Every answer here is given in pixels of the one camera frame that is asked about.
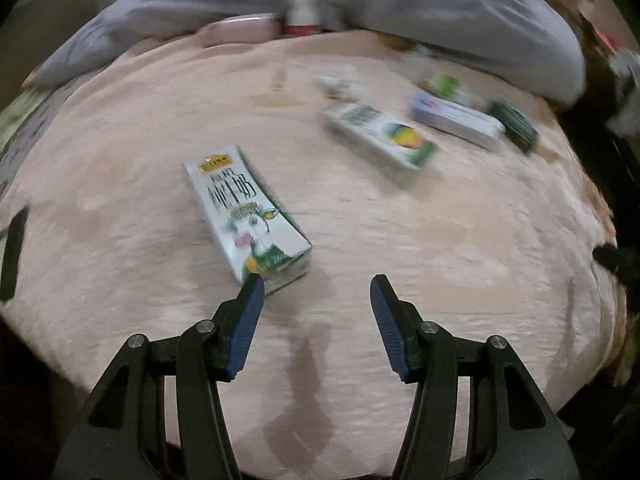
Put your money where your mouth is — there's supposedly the brown headboard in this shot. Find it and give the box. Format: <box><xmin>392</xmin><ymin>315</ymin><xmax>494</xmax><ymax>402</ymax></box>
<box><xmin>0</xmin><ymin>0</ymin><xmax>101</xmax><ymax>91</ymax></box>

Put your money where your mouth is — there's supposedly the crumpled white tissue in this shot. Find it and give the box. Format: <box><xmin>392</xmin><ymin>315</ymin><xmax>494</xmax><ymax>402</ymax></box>
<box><xmin>315</xmin><ymin>76</ymin><xmax>371</xmax><ymax>103</ymax></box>

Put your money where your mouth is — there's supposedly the small green packet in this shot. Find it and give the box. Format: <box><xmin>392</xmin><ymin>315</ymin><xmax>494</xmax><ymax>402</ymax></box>
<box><xmin>422</xmin><ymin>74</ymin><xmax>466</xmax><ymax>101</ymax></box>

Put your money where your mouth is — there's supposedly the white green medicine box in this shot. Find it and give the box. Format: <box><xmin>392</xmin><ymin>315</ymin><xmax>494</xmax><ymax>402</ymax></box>
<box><xmin>324</xmin><ymin>102</ymin><xmax>441</xmax><ymax>171</ymax></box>

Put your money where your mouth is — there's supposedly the white blue box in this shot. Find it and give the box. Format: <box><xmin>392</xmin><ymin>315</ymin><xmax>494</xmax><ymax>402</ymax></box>
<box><xmin>410</xmin><ymin>91</ymin><xmax>506</xmax><ymax>151</ymax></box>

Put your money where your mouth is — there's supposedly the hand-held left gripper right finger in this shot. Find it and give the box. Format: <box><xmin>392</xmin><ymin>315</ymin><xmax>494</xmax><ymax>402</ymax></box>
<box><xmin>370</xmin><ymin>274</ymin><xmax>581</xmax><ymax>480</ymax></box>

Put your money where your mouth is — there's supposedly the white milk carton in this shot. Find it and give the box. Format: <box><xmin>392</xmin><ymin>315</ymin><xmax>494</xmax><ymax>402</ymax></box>
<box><xmin>182</xmin><ymin>146</ymin><xmax>314</xmax><ymax>297</ymax></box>

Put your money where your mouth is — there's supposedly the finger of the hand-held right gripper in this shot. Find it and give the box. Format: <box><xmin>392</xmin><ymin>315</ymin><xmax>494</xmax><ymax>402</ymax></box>
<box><xmin>592</xmin><ymin>242</ymin><xmax>640</xmax><ymax>286</ymax></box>

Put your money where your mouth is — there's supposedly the dark green box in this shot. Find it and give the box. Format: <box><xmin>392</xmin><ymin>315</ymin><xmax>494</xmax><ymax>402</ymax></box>
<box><xmin>487</xmin><ymin>101</ymin><xmax>541</xmax><ymax>153</ymax></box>

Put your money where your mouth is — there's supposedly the grey blue duvet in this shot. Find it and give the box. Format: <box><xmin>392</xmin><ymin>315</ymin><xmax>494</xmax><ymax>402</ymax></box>
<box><xmin>35</xmin><ymin>0</ymin><xmax>588</xmax><ymax>106</ymax></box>

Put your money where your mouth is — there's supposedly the white pill bottle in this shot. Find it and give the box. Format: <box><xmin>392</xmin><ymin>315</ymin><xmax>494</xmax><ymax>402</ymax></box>
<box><xmin>285</xmin><ymin>0</ymin><xmax>323</xmax><ymax>37</ymax></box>

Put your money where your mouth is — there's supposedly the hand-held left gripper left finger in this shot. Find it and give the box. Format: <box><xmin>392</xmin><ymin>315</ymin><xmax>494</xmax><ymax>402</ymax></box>
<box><xmin>52</xmin><ymin>273</ymin><xmax>266</xmax><ymax>480</ymax></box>

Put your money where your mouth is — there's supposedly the pink quilted bedspread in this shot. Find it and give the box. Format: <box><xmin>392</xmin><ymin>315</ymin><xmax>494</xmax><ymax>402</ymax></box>
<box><xmin>0</xmin><ymin>30</ymin><xmax>631</xmax><ymax>466</ymax></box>

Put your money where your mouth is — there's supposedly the green plaid cloth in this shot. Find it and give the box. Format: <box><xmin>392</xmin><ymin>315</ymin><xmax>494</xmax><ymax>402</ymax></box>
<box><xmin>0</xmin><ymin>87</ymin><xmax>46</xmax><ymax>136</ymax></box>

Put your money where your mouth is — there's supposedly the pink thermos bottle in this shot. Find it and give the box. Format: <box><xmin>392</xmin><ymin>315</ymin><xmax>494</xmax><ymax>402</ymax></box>
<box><xmin>202</xmin><ymin>12</ymin><xmax>283</xmax><ymax>46</ymax></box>

